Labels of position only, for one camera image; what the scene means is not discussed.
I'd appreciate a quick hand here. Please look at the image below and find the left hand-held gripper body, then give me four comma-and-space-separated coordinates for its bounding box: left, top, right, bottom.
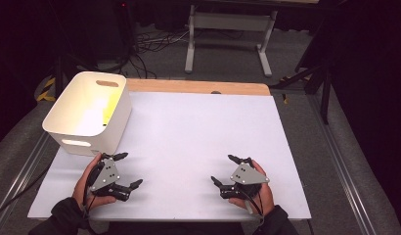
87, 156, 131, 202

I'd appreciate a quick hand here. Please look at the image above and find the white table mat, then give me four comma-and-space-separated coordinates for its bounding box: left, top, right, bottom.
26, 91, 312, 220

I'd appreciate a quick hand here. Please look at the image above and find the black tripod stand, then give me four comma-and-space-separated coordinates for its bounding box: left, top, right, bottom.
53, 53, 102, 99

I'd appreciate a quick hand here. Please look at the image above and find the black metal stand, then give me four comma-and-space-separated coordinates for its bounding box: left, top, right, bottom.
270, 63, 332, 125

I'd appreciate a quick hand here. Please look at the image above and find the white plastic bin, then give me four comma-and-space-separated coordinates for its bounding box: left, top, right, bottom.
41, 70, 132, 157

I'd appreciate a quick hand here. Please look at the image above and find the left hand-held gripper cable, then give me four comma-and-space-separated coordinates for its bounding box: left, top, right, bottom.
81, 161, 106, 219

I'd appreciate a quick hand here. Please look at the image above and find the right hand-held gripper cable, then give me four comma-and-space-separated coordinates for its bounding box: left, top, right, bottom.
240, 190, 267, 220

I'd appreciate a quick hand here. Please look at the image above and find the person's right hand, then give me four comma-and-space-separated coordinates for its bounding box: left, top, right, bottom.
228, 160, 275, 216

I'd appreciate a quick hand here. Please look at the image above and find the black yellow hazard tape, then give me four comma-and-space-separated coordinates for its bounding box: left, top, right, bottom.
36, 76, 57, 103

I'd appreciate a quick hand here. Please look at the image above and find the person's left hand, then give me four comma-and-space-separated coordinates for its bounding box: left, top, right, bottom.
71, 153, 117, 211

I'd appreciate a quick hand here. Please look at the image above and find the thin black cable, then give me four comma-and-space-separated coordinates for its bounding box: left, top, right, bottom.
0, 163, 58, 218

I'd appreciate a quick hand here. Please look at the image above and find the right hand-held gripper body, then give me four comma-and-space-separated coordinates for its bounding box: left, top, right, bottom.
219, 161, 271, 200

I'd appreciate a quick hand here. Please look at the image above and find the dark curtain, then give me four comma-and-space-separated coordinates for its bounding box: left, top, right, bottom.
329, 0, 401, 229
0, 0, 63, 150

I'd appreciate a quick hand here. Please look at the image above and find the grey metal table frame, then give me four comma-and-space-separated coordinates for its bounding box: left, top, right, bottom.
184, 4, 279, 78

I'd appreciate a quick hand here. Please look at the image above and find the hand-held gripper cable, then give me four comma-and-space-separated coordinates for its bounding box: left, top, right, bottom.
240, 190, 267, 220
81, 161, 106, 219

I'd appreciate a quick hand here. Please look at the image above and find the grey metal floor rail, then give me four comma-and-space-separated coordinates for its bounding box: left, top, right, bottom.
0, 132, 60, 234
306, 94, 377, 235

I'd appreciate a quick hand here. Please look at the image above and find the tangle of black floor cables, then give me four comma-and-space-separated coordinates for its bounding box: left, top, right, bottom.
116, 27, 193, 79

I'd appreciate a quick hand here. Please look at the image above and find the wooden table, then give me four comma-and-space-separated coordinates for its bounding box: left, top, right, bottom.
125, 77, 271, 97

